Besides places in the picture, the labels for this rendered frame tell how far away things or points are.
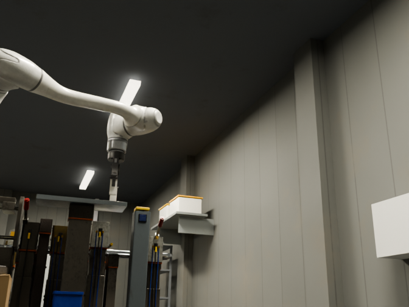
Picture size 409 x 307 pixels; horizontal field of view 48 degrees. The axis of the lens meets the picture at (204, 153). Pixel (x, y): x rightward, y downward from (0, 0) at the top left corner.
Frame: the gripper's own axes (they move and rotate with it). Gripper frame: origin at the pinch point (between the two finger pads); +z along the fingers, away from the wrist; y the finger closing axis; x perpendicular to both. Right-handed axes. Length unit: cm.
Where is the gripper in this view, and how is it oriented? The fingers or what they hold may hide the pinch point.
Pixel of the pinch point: (112, 196)
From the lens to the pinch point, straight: 205.5
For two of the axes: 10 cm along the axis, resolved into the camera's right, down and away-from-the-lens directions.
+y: -1.8, 3.3, 9.3
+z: -0.2, 9.4, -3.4
